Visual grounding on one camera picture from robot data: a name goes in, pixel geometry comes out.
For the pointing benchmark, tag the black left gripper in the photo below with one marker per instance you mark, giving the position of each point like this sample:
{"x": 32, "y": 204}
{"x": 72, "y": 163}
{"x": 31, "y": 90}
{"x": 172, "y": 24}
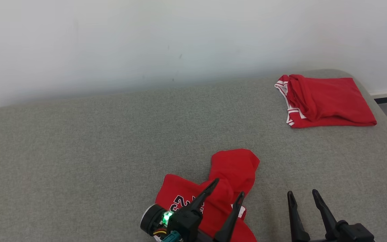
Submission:
{"x": 186, "y": 223}

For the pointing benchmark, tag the red white basketball jersey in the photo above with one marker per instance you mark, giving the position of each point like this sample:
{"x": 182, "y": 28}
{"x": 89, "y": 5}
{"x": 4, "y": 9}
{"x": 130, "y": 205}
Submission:
{"x": 334, "y": 101}

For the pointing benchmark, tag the red white-striped shorts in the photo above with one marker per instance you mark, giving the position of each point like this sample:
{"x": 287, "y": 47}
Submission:
{"x": 233, "y": 168}

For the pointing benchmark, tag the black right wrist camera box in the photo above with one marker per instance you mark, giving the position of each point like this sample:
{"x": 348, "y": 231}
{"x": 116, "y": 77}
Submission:
{"x": 358, "y": 233}

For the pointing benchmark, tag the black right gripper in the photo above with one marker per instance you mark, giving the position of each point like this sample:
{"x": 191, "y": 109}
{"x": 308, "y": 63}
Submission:
{"x": 328, "y": 240}

